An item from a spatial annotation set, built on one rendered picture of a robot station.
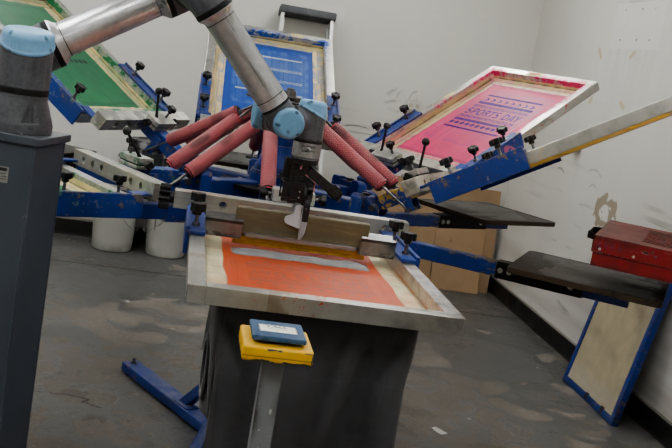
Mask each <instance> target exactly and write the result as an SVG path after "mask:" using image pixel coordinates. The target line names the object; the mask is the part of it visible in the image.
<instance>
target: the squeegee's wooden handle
mask: <svg viewBox="0 0 672 448"><path fill-rule="evenodd" d="M290 214H293V212H287V211H280V210H272V209H265V208H258V207H251V206H244V205H238V206H237V210H236V217H235V219H242V220H244V222H243V226H242V233H241V235H244V236H245V232H249V233H257V234H264V235H271V236H279V237H286V238H293V239H298V233H299V229H297V228H294V227H292V226H290V225H287V224H286V223H285V222H284V218H285V217H286V216H287V215H290ZM369 231H370V224H369V223H365V222H357V221H350V220H343V219H336V218H329V217H322V216H315V215H309V216H308V221H307V225H306V230H305V234H304V235H303V237H302V238H301V240H308V241H315V242H323V243H330V244H337V245H344V246H352V247H356V251H359V246H360V241H361V238H362V236H365V237H368V236H369Z"/></svg>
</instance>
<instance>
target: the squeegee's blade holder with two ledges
mask: <svg viewBox="0 0 672 448"><path fill-rule="evenodd" d="M245 237H251V238H258V239H265V240H273V241H280V242H287V243H295V244H302V245H310V246H317V247H324V248H332V249H339V250H346V251H354V252H356V247H352V246H344V245H337V244H330V243H323V242H315V241H308V240H301V239H300V240H298V239H293V238H286V237H279V236H271V235H264V234H257V233H249V232H245Z"/></svg>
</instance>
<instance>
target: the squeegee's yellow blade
mask: <svg viewBox="0 0 672 448"><path fill-rule="evenodd" d="M240 240H247V241H255V242H262V243H269V244H277V245H284V246H292V247H299V248H306V249H314V250H321V251H329V252H336V253H343V254H351V255H358V251H356V252H354V251H346V250H339V249H332V248H324V247H317V246H310V245H302V244H295V243H287V242H280V241H273V240H265V239H258V238H251V237H245V236H244V235H241V239H240ZM358 256H363V255H358Z"/></svg>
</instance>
